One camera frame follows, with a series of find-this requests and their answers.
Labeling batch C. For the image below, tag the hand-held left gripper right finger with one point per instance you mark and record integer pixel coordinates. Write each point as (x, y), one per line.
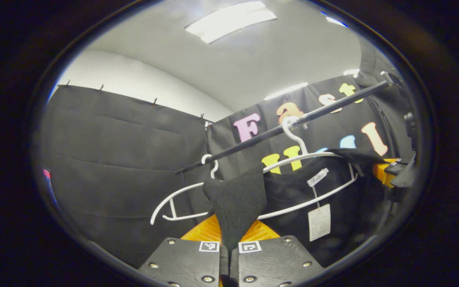
(273, 263)

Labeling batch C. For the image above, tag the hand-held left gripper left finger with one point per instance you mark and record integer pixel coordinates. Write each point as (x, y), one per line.
(185, 263)

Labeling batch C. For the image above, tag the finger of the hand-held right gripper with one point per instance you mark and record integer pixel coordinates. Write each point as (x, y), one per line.
(383, 173)

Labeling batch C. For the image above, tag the white paper garment tag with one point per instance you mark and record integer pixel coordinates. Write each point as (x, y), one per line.
(319, 223)

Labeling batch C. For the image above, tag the black garment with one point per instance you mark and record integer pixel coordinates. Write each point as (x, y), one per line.
(237, 203)

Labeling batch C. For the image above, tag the black metal clothes rack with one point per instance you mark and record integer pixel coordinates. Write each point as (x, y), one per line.
(261, 136)

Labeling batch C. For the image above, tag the black backdrop cloth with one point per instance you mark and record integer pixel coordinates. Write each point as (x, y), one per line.
(223, 133)
(114, 159)
(369, 63)

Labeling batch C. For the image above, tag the small ceiling light panel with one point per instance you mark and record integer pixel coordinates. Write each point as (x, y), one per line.
(351, 72)
(335, 20)

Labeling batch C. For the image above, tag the large ceiling light panel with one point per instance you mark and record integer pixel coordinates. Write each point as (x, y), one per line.
(229, 20)

